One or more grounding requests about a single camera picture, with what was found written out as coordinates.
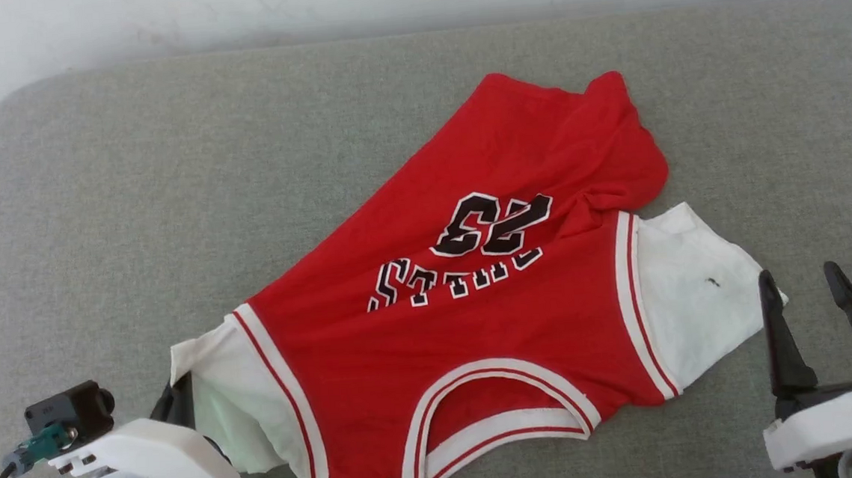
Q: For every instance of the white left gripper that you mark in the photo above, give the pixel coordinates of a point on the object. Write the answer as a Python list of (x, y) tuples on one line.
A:
[(156, 453)]

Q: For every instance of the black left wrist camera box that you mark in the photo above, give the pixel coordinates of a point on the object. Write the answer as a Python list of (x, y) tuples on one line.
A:
[(70, 410)]

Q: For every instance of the red white basketball jersey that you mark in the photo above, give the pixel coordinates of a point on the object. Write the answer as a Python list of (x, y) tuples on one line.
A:
[(441, 343)]

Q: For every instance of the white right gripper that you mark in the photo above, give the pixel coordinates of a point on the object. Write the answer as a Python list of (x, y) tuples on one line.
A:
[(836, 424)]

